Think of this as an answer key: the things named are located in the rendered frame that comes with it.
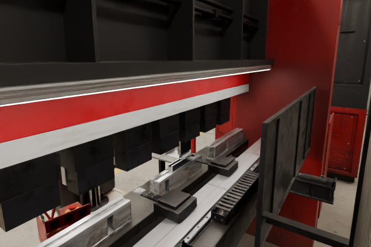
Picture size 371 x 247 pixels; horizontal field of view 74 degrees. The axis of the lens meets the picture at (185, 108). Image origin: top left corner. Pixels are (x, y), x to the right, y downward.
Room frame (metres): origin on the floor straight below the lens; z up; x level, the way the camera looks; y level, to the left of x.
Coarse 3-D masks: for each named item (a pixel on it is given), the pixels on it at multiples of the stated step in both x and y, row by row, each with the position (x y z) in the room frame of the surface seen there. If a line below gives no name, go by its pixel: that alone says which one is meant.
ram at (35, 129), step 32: (96, 96) 0.78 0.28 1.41; (128, 96) 0.89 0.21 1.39; (160, 96) 1.04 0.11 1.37; (192, 96) 1.25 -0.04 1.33; (224, 96) 1.57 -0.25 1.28; (0, 128) 0.56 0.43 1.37; (32, 128) 0.61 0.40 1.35; (64, 128) 0.68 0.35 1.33; (96, 128) 0.77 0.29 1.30; (128, 128) 0.88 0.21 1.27; (0, 160) 0.55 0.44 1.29
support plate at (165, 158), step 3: (177, 150) 1.36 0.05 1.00; (153, 153) 1.31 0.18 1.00; (165, 153) 1.31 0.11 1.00; (153, 156) 1.27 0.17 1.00; (156, 156) 1.27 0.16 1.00; (159, 156) 1.27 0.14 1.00; (165, 156) 1.27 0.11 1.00; (168, 156) 1.27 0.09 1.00; (159, 159) 1.24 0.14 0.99; (162, 159) 1.23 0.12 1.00; (165, 159) 1.23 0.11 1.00; (168, 159) 1.23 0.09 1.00; (171, 159) 1.23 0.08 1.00; (174, 159) 1.23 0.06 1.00; (168, 162) 1.21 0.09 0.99; (171, 162) 1.20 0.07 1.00
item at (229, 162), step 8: (192, 160) 1.22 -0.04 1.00; (200, 160) 1.20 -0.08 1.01; (208, 160) 1.20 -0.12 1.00; (216, 160) 1.13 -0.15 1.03; (224, 160) 1.13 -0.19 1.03; (232, 160) 1.15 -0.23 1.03; (208, 168) 1.11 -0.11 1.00; (216, 168) 1.09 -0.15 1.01; (224, 168) 1.07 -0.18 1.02; (232, 168) 1.10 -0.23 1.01
